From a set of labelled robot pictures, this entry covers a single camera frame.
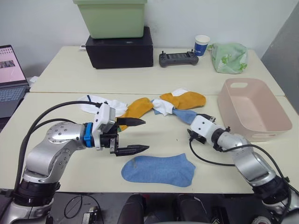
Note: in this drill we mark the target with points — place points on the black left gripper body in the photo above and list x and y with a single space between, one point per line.
106 140

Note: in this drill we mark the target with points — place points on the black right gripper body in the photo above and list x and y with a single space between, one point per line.
201 139

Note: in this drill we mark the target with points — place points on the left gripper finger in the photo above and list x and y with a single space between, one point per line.
130 121
132 150

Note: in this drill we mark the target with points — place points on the orange ribbed sock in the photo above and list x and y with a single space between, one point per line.
137 109
187 100

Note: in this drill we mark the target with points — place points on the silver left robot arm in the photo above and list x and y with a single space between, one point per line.
58 137

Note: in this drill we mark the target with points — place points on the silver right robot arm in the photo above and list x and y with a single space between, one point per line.
245 154

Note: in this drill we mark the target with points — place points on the blue knit sock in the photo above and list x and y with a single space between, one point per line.
158 171
184 116

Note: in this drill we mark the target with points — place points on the plain white sock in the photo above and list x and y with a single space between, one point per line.
161 106

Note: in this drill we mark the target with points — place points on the white sock with blue stripe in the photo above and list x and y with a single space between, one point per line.
88 106

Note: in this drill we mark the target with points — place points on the pink plastic basket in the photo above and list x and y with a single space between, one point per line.
247 109

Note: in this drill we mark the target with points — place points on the dark rounded shape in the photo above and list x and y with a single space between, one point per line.
192 210
132 210

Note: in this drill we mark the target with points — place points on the green patterned plastic bag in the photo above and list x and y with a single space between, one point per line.
230 58

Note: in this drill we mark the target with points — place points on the grey handheld remote controller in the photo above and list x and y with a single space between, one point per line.
178 58

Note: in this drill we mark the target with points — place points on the black rectangular box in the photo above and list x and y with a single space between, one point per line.
119 53

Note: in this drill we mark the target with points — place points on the white and blue paper cup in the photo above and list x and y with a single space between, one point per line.
201 46

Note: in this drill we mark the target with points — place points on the crumpled white tissue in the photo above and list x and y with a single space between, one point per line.
33 80

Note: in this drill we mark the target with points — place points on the grey partition panel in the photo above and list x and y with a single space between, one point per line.
283 51

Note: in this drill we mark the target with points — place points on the green plastic storage bin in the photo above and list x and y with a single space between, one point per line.
114 18

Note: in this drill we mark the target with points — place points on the grey laptop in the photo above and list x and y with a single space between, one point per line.
9 93

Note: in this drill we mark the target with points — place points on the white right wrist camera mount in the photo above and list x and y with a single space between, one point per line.
203 127

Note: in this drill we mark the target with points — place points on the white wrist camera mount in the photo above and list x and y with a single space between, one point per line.
203 127
101 116

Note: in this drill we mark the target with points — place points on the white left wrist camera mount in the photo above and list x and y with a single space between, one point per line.
101 116

